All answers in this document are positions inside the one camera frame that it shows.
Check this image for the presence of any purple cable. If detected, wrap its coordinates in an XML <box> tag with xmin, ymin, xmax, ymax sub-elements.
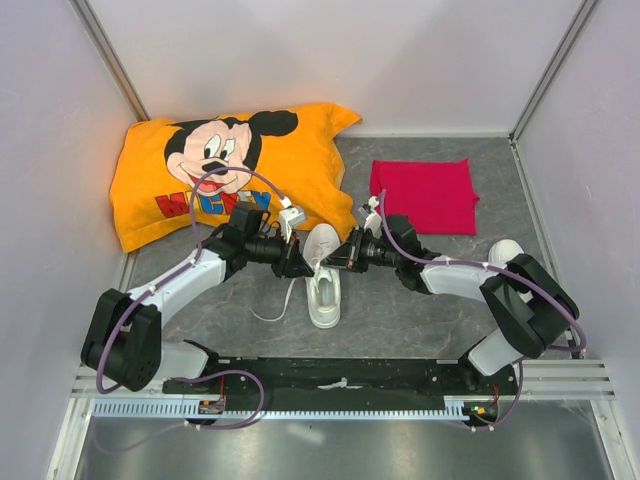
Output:
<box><xmin>94</xmin><ymin>166</ymin><xmax>296</xmax><ymax>454</ymax></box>
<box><xmin>374</xmin><ymin>188</ymin><xmax>586</xmax><ymax>432</ymax></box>

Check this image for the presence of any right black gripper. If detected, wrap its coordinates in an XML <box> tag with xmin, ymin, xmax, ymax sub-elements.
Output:
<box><xmin>321</xmin><ymin>226</ymin><xmax>401</xmax><ymax>274</ymax></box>

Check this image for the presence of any grey slotted cable duct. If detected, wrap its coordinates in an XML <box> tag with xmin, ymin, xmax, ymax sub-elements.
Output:
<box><xmin>92</xmin><ymin>397</ymin><xmax>474</xmax><ymax>419</ymax></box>

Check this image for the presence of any red folded cloth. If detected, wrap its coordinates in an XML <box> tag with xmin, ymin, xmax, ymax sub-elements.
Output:
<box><xmin>370</xmin><ymin>158</ymin><xmax>480</xmax><ymax>236</ymax></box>

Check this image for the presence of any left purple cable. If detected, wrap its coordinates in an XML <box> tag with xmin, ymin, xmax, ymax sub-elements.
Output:
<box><xmin>94</xmin><ymin>166</ymin><xmax>296</xmax><ymax>454</ymax></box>

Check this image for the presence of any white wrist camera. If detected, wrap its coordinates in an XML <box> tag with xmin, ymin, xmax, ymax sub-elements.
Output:
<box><xmin>358</xmin><ymin>196</ymin><xmax>382</xmax><ymax>236</ymax></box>
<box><xmin>278</xmin><ymin>197</ymin><xmax>307</xmax><ymax>241</ymax></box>

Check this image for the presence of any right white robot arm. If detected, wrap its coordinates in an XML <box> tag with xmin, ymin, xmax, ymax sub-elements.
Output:
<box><xmin>321</xmin><ymin>215</ymin><xmax>579</xmax><ymax>394</ymax></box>

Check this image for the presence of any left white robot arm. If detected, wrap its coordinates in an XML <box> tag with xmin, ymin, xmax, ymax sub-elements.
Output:
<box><xmin>80</xmin><ymin>202</ymin><xmax>314</xmax><ymax>393</ymax></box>

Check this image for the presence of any white sneaker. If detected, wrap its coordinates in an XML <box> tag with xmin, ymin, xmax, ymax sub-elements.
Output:
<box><xmin>488</xmin><ymin>239</ymin><xmax>524</xmax><ymax>263</ymax></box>
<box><xmin>249</xmin><ymin>223</ymin><xmax>344</xmax><ymax>330</ymax></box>

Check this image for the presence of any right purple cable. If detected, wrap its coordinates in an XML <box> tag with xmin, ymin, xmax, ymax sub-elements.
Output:
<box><xmin>374</xmin><ymin>188</ymin><xmax>586</xmax><ymax>432</ymax></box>

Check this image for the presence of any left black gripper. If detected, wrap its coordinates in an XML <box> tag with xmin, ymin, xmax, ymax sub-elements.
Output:
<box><xmin>245</xmin><ymin>227</ymin><xmax>314</xmax><ymax>280</ymax></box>

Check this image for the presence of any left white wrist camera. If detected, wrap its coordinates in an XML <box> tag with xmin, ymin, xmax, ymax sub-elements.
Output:
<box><xmin>278</xmin><ymin>197</ymin><xmax>307</xmax><ymax>241</ymax></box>

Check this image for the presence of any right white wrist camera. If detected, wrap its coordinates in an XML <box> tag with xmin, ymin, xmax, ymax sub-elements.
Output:
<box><xmin>358</xmin><ymin>196</ymin><xmax>382</xmax><ymax>236</ymax></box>

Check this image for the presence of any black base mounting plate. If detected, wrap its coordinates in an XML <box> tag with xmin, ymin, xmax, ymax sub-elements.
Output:
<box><xmin>162</xmin><ymin>357</ymin><xmax>517</xmax><ymax>412</ymax></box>

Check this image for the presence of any aluminium rail frame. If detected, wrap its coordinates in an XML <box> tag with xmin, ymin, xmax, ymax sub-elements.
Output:
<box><xmin>44</xmin><ymin>357</ymin><xmax>621</xmax><ymax>480</ymax></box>

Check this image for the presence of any orange Mickey Mouse pillow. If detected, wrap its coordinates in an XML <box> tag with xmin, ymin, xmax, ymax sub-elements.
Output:
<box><xmin>110</xmin><ymin>103</ymin><xmax>360</xmax><ymax>252</ymax></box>

